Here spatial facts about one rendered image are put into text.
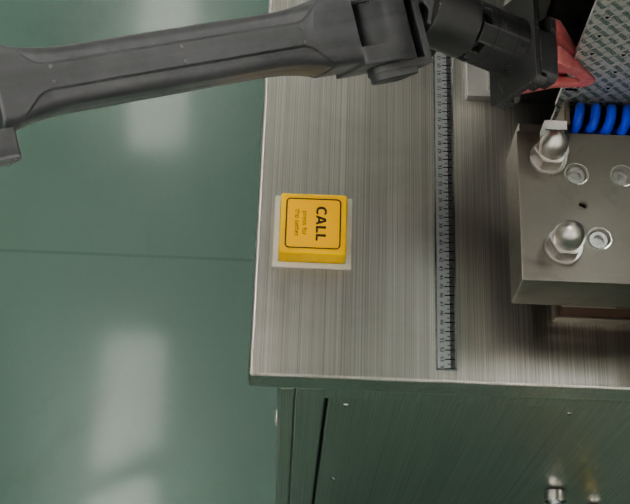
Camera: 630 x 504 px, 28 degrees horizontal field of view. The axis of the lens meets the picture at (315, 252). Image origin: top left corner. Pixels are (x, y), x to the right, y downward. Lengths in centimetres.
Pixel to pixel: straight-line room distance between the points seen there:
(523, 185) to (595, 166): 8
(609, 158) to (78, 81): 54
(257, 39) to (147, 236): 132
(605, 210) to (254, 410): 109
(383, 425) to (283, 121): 36
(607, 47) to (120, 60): 47
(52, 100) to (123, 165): 143
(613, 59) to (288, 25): 34
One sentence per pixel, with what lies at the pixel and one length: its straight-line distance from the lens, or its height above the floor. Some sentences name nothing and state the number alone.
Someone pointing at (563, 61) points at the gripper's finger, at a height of 113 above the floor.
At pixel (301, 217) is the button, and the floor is 92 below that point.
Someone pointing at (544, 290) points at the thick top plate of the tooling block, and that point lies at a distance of 121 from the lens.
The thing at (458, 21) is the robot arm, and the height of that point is 118.
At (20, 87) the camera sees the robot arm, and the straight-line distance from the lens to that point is 96.
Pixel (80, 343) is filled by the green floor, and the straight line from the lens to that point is 226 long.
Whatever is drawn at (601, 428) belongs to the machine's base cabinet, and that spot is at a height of 75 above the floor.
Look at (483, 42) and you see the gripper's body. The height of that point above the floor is 115.
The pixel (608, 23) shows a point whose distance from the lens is 118.
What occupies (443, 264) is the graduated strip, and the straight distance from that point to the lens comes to 132.
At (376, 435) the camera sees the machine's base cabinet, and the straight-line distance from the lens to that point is 147.
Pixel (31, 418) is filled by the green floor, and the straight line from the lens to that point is 223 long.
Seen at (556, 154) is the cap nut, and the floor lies 106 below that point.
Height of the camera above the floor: 210
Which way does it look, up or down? 66 degrees down
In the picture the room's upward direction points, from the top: 4 degrees clockwise
